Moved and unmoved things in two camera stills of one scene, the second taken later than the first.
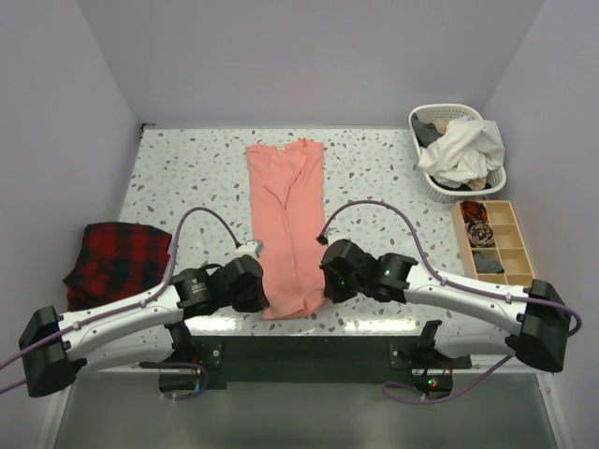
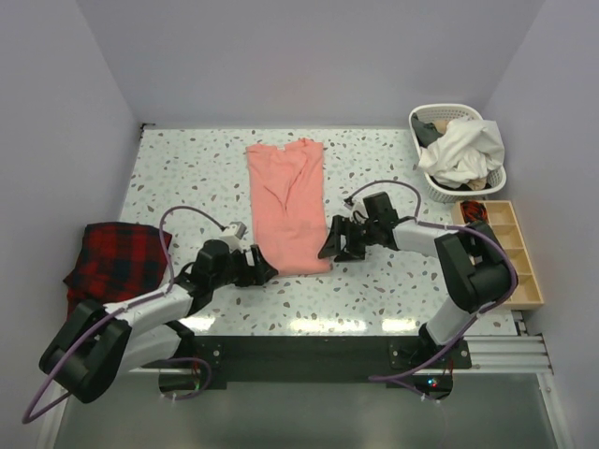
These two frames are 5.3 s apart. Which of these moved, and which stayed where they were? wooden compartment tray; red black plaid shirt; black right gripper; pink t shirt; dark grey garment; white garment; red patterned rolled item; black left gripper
Moved: pink t shirt; black right gripper; black left gripper
Stayed: white garment; red patterned rolled item; wooden compartment tray; dark grey garment; red black plaid shirt
